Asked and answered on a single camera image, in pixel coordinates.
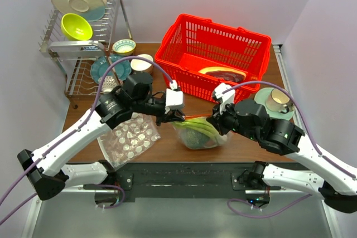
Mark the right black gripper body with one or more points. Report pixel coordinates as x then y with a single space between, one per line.
228 120

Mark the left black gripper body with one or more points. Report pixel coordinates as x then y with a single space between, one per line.
152 106

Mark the green toy vegetable stick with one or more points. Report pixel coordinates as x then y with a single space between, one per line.
200 125

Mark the clear orange zip top bag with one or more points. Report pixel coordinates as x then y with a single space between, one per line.
221 142

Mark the green toy melon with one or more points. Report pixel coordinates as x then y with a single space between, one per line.
195 140

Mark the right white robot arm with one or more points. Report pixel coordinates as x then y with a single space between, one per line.
324 175

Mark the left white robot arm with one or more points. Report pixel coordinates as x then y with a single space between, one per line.
47 169

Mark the clear bag with white dots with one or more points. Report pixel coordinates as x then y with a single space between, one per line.
128 140

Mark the mint green saucer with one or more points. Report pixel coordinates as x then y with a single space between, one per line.
260 98

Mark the cream white bowl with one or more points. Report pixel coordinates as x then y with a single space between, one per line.
139 65

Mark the toy steak slice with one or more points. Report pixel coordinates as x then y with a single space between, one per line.
224 73

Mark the teal scalloped plate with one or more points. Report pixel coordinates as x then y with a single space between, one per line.
98 68

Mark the grey patterned white bowl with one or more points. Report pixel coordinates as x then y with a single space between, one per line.
109 84

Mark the cream enamel mug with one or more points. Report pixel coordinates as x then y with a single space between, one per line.
278 101

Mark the red plastic shopping basket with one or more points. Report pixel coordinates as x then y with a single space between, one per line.
193 43

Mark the teal patterned small bowl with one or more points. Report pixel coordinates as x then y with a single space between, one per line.
124 47

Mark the metal dish rack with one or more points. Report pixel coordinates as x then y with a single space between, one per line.
75 58

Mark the lime green bowl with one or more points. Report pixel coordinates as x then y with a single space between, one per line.
75 27

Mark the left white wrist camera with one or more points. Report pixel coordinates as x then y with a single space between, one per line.
174 97

